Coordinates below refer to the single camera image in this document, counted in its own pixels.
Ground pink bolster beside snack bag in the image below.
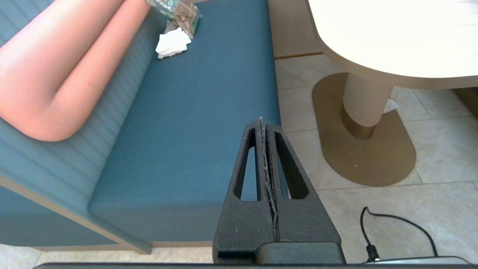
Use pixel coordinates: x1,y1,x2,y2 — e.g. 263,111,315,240
0,0,152,142

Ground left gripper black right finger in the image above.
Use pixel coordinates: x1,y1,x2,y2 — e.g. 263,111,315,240
264,122,342,244

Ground table pedestal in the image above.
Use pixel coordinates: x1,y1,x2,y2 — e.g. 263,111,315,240
312,73,416,186

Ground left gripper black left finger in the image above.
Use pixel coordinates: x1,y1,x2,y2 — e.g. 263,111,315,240
212,117,277,263

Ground black left camera cable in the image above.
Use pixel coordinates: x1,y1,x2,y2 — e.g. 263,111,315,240
360,207,438,262

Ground clear plastic snack bag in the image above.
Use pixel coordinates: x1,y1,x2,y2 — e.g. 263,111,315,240
146,0,202,39

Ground white paper napkins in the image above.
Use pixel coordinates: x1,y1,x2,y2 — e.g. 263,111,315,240
155,27,192,59

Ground blue bench with snack bag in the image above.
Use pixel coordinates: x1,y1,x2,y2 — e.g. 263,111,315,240
0,0,281,255

